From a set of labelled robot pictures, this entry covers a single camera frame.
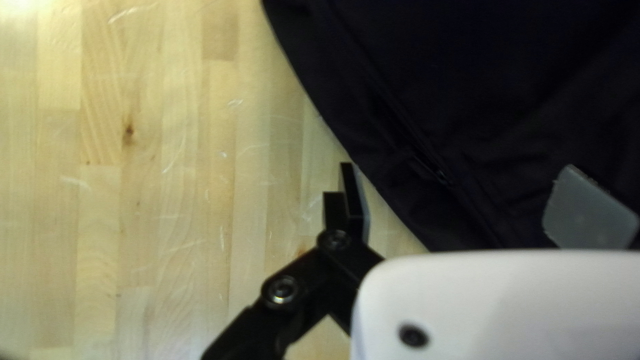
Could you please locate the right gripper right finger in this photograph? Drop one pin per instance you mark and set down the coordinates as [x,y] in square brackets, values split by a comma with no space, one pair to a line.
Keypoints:
[585,215]

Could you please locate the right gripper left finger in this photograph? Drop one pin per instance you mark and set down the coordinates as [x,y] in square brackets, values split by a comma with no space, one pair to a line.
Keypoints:
[330,270]

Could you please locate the black backpack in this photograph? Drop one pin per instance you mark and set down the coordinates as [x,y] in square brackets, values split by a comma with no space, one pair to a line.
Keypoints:
[475,75]

